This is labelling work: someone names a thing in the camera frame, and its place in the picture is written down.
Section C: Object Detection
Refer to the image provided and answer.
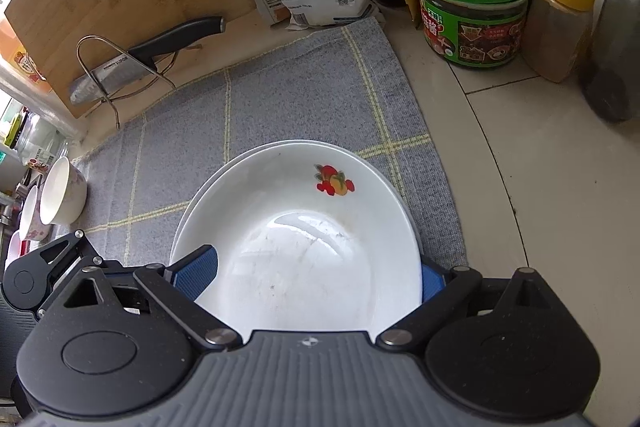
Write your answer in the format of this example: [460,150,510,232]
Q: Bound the plain white bowl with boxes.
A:
[39,156,87,225]

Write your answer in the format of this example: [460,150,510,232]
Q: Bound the grey teal kitchen towel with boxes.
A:
[76,18,466,268]

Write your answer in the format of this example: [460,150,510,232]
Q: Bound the small white floral bowl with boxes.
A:
[6,231,39,265]

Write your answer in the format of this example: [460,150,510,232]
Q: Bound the white bowl pink flowers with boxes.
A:
[18,185,50,242]

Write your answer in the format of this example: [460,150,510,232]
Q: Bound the glass jar green lid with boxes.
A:
[15,113,67,173]

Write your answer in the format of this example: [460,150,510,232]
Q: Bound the orange cooking wine bottle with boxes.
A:
[0,15,52,93]

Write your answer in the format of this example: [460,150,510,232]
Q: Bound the grey bottle red cap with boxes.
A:
[579,0,640,122]

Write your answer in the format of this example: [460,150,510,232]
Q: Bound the yellow lid spice jar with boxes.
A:
[521,0,596,83]

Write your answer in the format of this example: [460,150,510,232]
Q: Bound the green lid sauce jar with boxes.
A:
[419,0,528,69]

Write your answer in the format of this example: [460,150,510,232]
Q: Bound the metal wire rack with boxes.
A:
[68,35,179,129]

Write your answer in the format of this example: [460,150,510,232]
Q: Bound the kitchen knife black handle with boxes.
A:
[68,15,226,105]

